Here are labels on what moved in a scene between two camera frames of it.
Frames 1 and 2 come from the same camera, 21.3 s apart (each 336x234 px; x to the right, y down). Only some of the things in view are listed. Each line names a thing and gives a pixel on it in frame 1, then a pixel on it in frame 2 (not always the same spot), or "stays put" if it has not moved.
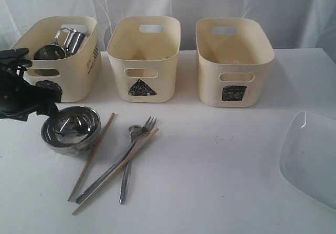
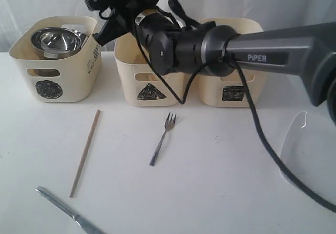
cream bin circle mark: [79, 76] stays put
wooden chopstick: [91, 156] -> [85, 154]
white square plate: [308, 158] stays put
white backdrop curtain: [302, 14] stays put
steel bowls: [71, 130] -> [56, 42]
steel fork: [147, 129] -> [169, 124]
